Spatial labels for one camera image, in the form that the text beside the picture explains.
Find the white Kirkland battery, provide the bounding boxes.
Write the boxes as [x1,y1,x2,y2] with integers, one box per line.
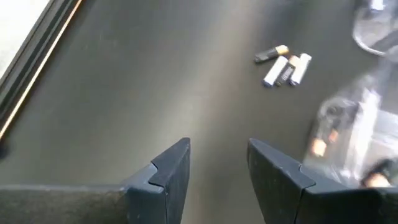
[288,52,312,87]
[262,55,289,88]

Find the clear plastic bin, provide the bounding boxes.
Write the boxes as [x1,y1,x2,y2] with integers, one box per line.
[351,0,398,58]
[303,58,398,190]

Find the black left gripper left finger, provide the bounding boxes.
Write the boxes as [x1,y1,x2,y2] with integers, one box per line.
[0,137,191,224]

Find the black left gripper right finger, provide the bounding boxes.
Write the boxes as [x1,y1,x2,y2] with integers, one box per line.
[247,138,398,224]

